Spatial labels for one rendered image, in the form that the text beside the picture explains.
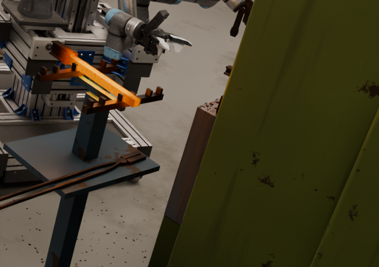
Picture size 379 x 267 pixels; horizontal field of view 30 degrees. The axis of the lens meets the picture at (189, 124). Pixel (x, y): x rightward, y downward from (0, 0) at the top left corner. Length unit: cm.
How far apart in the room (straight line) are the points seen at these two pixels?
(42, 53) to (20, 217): 73
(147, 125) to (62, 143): 204
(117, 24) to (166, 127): 166
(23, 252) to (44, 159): 91
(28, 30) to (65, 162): 103
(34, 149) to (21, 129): 125
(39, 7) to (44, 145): 98
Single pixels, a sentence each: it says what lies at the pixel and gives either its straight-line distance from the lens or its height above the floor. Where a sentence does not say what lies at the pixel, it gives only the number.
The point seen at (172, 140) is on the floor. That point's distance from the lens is 420.
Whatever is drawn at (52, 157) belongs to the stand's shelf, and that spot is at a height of 75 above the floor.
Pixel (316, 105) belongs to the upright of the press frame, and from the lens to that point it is 188.
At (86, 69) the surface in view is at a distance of 217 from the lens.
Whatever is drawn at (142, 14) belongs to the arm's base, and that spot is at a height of 87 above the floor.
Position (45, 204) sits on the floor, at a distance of 334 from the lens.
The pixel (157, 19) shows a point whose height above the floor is 106.
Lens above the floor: 183
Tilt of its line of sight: 24 degrees down
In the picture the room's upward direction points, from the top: 17 degrees clockwise
